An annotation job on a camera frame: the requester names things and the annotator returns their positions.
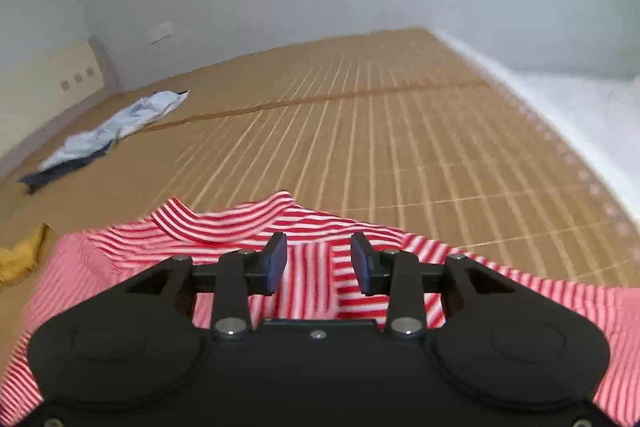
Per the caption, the red white striped shirt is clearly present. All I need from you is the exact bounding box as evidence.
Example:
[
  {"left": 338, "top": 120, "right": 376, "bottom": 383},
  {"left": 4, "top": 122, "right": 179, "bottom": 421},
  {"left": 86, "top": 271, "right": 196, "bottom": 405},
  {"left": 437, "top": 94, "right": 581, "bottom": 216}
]
[{"left": 1, "top": 191, "right": 639, "bottom": 426}]

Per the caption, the dark navy garment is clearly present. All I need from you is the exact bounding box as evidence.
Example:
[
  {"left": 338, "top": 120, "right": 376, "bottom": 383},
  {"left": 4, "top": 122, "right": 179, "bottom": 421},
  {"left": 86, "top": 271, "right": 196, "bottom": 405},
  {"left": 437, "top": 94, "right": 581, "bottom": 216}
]
[{"left": 17, "top": 141, "right": 115, "bottom": 195}]

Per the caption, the white mattress edge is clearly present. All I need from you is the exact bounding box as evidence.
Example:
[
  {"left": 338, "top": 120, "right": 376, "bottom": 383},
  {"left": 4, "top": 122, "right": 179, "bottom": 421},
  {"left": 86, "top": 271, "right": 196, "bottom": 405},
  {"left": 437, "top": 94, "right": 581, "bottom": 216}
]
[{"left": 435, "top": 30, "right": 639, "bottom": 221}]

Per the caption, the beige bed headboard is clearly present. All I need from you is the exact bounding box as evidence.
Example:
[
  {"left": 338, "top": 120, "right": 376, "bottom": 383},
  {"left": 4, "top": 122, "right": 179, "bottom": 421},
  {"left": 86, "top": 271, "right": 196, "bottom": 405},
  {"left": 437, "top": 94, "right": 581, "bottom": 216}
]
[{"left": 1, "top": 38, "right": 120, "bottom": 176}]

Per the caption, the light blue white garment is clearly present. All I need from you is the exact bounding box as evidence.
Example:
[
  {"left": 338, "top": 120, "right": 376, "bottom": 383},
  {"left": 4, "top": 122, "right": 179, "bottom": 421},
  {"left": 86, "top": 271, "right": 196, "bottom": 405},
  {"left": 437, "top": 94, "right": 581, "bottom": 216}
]
[{"left": 38, "top": 90, "right": 190, "bottom": 172}]

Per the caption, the yellow striped shirt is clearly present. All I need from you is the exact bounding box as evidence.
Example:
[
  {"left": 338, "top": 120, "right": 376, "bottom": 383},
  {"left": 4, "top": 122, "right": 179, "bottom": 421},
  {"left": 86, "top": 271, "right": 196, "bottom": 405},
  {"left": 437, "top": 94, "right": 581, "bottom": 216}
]
[{"left": 0, "top": 223, "right": 56, "bottom": 286}]

